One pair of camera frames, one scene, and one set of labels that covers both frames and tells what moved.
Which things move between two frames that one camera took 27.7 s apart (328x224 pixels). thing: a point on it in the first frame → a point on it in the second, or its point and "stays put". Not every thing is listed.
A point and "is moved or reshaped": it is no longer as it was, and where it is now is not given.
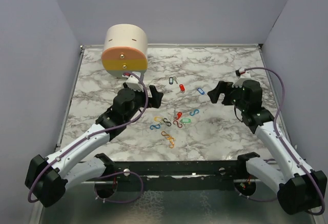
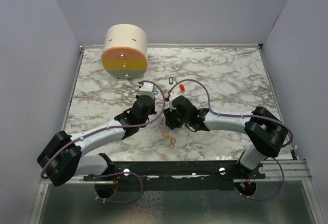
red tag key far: [182, 87] stays put
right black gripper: [221, 88] → [170, 121]
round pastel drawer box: [125, 49] stays put
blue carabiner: [152, 126] is moved or reshaped
